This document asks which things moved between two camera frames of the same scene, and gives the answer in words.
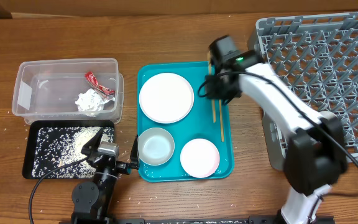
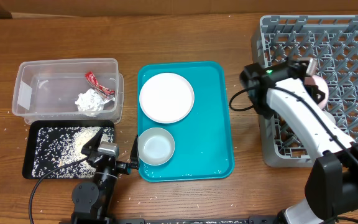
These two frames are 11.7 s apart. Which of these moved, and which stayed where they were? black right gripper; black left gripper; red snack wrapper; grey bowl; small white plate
Moved: small white plate; black right gripper
Stayed: red snack wrapper; grey bowl; black left gripper
